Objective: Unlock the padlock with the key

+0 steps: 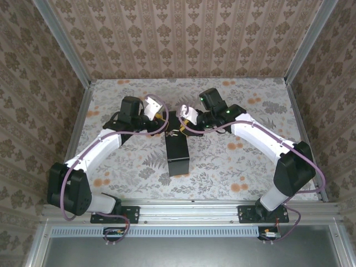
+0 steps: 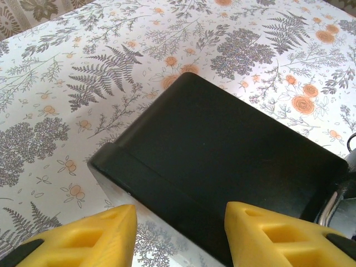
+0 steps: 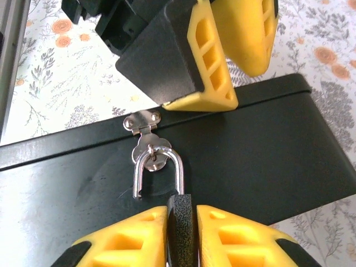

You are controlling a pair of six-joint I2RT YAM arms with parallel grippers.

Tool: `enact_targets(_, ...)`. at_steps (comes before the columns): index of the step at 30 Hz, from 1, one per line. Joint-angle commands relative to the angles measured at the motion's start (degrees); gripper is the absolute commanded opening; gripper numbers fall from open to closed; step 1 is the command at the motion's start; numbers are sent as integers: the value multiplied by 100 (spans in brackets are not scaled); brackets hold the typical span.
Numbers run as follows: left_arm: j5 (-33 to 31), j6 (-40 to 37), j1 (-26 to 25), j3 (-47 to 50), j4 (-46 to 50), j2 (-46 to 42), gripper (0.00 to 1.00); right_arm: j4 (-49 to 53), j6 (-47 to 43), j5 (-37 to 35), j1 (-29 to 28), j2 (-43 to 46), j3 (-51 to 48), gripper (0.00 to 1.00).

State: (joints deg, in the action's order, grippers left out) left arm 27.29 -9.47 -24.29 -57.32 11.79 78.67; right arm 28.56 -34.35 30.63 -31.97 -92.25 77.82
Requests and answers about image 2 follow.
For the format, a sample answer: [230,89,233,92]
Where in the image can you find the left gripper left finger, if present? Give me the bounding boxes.
[0,204,139,267]

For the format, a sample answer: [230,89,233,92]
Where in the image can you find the right gripper thin black wire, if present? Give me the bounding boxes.
[346,132,356,153]

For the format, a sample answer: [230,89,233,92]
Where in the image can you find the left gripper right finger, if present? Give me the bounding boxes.
[224,201,356,267]

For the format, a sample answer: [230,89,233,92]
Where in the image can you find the starry night print box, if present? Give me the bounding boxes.
[87,72,350,267]

